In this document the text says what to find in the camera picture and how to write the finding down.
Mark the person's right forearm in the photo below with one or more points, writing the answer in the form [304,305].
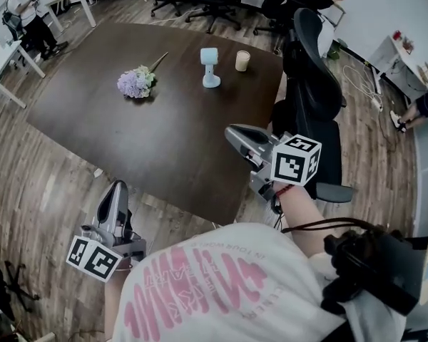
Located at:
[303,212]

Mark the black shoulder pack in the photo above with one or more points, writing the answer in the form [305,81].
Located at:
[371,269]

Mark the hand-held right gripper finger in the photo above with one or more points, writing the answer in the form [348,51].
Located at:
[235,144]
[251,134]

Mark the beige candle glass jar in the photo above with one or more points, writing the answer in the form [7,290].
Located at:
[242,62]

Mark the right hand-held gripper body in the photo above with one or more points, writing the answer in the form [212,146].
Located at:
[289,162]

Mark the white side desk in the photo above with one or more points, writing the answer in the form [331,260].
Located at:
[396,62]

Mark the purple hydrangea flower bouquet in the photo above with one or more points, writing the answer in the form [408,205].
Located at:
[135,83]

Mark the white pink printed t-shirt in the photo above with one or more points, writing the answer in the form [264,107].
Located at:
[217,283]

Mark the person's left forearm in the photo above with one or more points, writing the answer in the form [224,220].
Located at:
[114,305]

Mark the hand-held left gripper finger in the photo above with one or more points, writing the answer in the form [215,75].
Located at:
[106,208]
[122,205]

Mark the green potted plant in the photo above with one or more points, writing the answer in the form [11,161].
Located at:
[334,49]

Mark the white power strip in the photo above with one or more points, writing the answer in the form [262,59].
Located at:
[377,104]

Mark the black mesh office chair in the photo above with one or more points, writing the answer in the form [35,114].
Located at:
[310,94]

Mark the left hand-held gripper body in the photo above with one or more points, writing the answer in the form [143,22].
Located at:
[96,258]

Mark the white table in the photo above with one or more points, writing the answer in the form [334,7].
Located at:
[3,66]

